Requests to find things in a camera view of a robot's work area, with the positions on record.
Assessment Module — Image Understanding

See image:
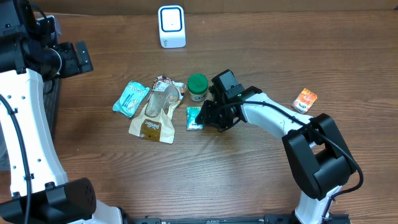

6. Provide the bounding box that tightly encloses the small teal white packet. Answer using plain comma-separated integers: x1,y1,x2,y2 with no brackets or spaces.
186,106,203,131

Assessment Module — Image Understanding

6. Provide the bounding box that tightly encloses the green lid jar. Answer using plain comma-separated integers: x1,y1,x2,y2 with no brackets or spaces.
187,73,208,102

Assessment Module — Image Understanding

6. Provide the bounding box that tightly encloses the beige brown snack pouch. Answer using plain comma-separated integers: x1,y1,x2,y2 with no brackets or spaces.
129,75,187,144

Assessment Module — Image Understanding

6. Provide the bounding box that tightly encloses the teal tissue pack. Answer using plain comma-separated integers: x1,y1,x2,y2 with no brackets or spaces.
113,81,150,118

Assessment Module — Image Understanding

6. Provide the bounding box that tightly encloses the orange snack packet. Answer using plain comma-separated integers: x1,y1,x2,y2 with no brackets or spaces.
291,88,318,114

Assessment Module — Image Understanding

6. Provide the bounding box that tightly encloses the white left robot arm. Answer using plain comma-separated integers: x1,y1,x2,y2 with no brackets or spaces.
1,0,130,223

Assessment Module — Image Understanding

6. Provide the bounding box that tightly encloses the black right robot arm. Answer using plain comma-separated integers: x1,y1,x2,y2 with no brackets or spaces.
195,70,364,223

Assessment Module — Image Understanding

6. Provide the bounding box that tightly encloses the white barcode scanner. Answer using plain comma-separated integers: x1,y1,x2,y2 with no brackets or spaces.
158,5,186,49

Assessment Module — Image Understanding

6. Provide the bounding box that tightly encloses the grey plastic basket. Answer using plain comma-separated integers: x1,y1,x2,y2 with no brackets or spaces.
1,79,61,171

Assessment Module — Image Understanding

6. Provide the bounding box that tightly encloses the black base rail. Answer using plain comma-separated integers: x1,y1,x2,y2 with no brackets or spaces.
130,214,351,224

